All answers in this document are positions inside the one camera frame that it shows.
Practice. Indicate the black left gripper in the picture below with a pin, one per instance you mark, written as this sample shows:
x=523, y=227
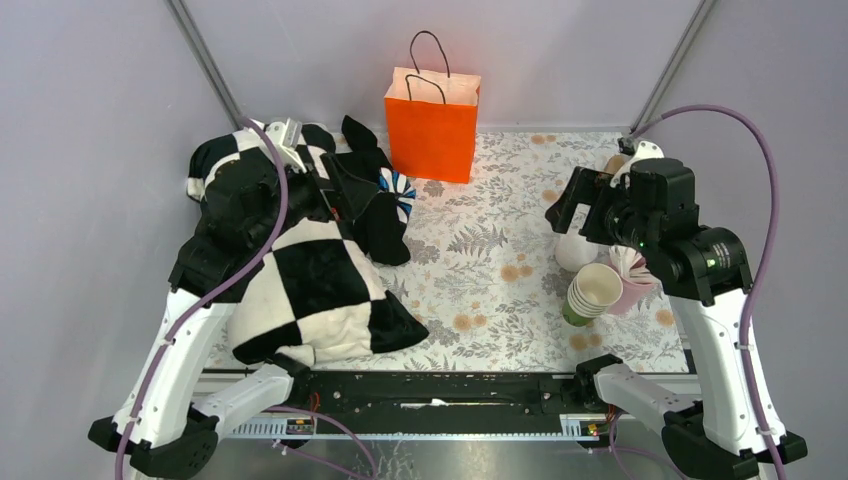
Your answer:
x=346, y=194

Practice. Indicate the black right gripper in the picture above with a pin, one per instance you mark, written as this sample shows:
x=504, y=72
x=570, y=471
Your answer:
x=591, y=187

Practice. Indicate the brown cardboard cup carrier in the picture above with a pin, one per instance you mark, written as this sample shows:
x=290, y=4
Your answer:
x=615, y=163

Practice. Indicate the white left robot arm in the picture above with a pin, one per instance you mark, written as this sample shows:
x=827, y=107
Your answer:
x=193, y=391

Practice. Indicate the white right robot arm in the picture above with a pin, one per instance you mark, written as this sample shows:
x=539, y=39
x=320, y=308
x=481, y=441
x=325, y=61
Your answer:
x=732, y=428

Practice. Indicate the blue white striped cloth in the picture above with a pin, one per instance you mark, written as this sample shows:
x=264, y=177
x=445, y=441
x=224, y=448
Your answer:
x=400, y=187

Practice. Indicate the black white checkered blanket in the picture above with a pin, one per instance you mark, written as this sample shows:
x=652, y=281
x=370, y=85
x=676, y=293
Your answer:
x=305, y=290

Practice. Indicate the stack of green paper cups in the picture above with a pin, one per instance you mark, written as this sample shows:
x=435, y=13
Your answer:
x=594, y=289

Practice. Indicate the pink cup of stirrers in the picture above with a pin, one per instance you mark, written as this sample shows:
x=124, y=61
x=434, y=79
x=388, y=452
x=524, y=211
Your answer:
x=635, y=277

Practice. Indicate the orange paper bag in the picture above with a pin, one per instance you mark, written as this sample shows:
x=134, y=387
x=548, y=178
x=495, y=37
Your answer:
x=431, y=119

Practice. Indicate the floral table mat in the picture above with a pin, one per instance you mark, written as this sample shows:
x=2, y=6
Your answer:
x=483, y=279

